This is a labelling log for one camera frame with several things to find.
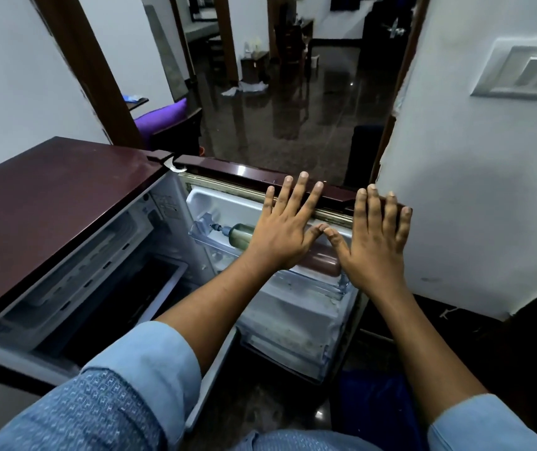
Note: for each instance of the person's right little finger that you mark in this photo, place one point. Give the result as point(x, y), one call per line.
point(403, 225)

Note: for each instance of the purple cushion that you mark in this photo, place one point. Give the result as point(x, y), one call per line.
point(160, 121)

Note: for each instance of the person's left thumb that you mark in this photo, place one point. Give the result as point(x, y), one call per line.
point(314, 235)

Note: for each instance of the maroon refrigerator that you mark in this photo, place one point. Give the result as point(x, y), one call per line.
point(57, 220)

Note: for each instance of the person's right hand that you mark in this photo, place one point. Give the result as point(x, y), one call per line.
point(374, 258)

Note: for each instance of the person's left forearm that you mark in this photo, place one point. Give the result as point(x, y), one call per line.
point(212, 307)

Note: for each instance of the white cloth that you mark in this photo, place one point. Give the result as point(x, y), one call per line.
point(246, 88)

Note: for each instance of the brown bottle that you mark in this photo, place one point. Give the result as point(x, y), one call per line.
point(322, 262)

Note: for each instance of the blue floor mat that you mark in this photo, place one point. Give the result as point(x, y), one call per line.
point(381, 413)

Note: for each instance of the person's right thumb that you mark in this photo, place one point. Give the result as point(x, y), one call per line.
point(335, 240)

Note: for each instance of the maroon refrigerator door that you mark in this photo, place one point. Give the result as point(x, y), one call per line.
point(292, 319)

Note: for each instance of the person's right middle finger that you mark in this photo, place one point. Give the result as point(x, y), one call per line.
point(373, 202)

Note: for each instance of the green bottle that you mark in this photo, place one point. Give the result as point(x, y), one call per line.
point(240, 234)

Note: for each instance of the blue patterned shirt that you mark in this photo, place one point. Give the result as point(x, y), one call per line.
point(137, 394)

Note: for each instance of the person's right forearm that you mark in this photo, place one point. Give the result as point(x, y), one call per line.
point(421, 347)

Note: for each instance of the clear door shelf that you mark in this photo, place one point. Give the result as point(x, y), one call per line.
point(317, 284)

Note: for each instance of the small dark wooden stand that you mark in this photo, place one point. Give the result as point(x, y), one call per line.
point(254, 66)

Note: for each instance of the person's left hand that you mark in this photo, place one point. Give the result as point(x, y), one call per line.
point(277, 237)

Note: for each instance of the brown wooden door frame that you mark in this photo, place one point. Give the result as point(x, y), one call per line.
point(87, 65)

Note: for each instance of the person's left little finger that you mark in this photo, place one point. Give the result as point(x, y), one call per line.
point(268, 200)

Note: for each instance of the person's left middle finger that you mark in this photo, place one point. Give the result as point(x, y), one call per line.
point(299, 192)

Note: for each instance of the white wall switch panel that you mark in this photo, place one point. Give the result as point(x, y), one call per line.
point(526, 70)

